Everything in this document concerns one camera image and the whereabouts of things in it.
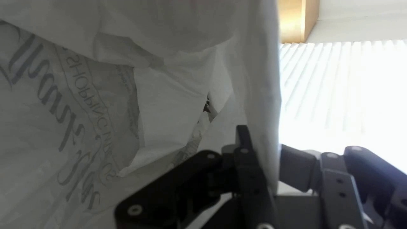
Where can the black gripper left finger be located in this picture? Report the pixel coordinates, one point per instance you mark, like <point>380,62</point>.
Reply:
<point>226,190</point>

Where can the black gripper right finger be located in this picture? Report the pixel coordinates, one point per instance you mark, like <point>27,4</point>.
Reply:
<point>357,190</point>

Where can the white window blinds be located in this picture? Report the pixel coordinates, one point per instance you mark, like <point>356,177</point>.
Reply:
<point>336,94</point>

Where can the small wooden cabinet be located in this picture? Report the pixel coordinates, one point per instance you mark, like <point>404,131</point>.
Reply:
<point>297,19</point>

